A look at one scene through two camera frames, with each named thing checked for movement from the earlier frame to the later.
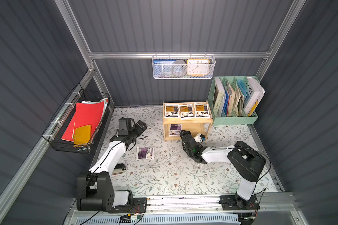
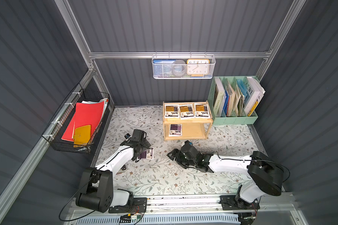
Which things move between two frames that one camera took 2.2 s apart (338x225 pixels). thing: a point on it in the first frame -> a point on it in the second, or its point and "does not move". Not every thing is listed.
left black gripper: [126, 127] -> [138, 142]
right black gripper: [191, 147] -> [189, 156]
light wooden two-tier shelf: [195, 116] does not move
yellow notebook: [82, 136] does not move
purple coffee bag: [174, 130] does not move
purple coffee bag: [145, 153] does not move
